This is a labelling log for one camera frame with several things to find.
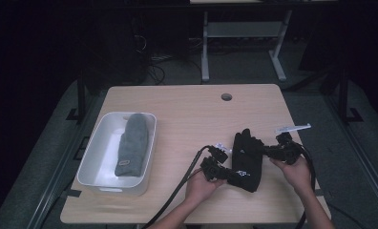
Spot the grey mitten with label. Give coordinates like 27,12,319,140
114,113,150,178

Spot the black glove with triangle logo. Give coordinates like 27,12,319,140
231,128,265,185

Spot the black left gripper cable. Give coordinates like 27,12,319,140
141,145,211,229

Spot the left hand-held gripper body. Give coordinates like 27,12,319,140
199,142,232,182

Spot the black metal stand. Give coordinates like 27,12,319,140
336,66,365,125
65,68,87,122

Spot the tangle of floor cables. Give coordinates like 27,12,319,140
133,32,204,86

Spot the person's right hand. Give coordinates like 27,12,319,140
269,156,314,196

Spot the white plastic bin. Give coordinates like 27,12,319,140
76,111,158,197

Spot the person's left hand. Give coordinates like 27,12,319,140
185,169,225,206

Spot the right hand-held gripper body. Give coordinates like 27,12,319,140
272,123,312,165

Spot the grey metal desk frame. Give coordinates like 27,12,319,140
200,9,294,83

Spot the black tape strip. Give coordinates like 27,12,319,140
62,188,82,198

